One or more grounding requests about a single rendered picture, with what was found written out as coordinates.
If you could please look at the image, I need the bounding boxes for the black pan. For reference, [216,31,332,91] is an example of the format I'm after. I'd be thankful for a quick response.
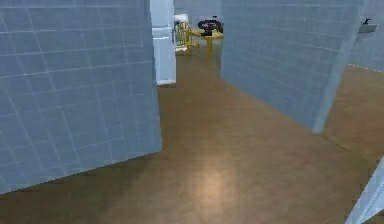
[197,15,225,37]

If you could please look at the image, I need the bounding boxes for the yellow wooden chair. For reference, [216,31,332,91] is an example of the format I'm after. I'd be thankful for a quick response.
[175,21,201,55]

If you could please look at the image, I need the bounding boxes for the yellow round table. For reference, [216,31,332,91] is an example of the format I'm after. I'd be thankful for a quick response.
[189,28,224,60]

